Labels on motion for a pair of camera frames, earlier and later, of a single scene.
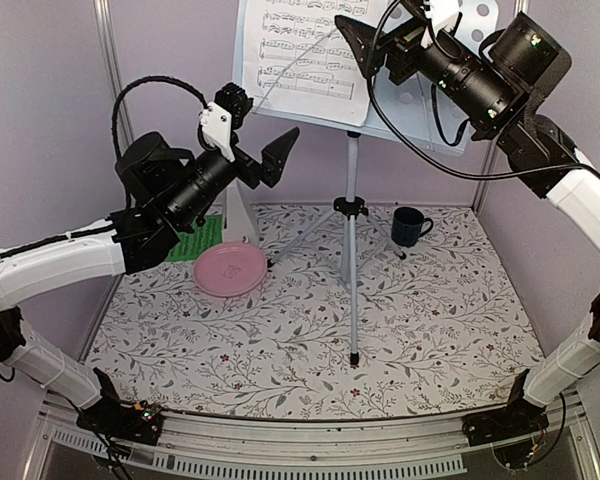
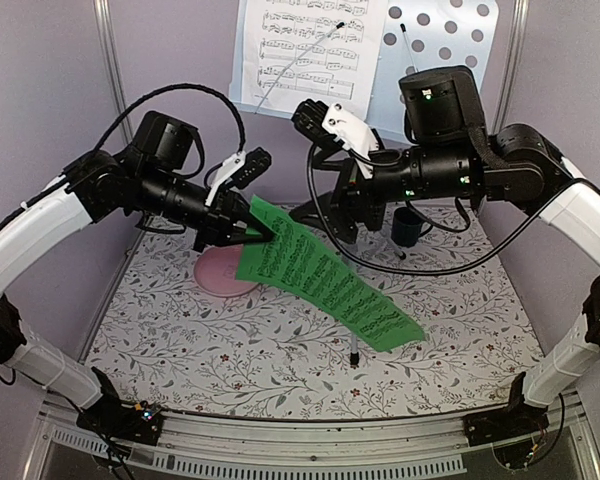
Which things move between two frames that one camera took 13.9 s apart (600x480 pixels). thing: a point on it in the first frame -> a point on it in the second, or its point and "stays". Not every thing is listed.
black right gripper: (402, 41) -> (350, 187)
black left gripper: (274, 157) -> (225, 211)
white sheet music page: (297, 62) stays
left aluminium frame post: (108, 37) stays
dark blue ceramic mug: (407, 225) stays
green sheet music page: (191, 244) -> (298, 259)
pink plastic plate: (230, 269) stays
